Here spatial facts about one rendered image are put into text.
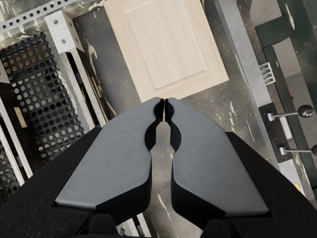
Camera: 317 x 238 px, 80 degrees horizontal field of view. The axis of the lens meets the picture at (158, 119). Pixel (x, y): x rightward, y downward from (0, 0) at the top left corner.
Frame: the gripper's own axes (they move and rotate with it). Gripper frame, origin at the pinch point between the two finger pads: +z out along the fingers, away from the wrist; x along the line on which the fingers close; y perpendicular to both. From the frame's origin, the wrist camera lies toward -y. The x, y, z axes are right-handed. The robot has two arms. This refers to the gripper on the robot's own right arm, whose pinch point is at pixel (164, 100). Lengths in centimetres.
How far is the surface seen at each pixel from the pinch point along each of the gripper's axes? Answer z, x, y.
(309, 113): 35, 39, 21
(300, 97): 272, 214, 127
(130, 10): 64, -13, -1
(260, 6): 217, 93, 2
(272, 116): 43, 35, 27
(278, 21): 68, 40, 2
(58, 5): 61, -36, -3
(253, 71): 52, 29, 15
